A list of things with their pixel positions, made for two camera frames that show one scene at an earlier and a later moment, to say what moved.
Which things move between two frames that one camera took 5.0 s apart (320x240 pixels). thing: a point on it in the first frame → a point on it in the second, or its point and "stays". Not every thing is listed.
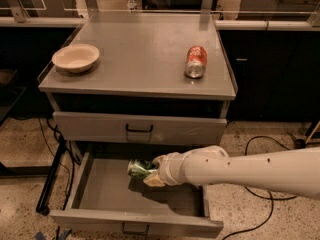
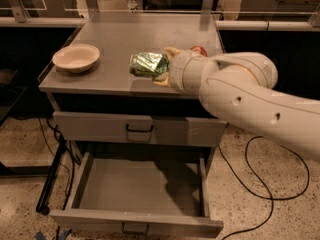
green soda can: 140,168 → 149,63
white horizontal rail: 267,25 stays
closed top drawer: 140,128 stays
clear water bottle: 132,5 stays
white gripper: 172,168 → 180,71
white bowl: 76,58 stays
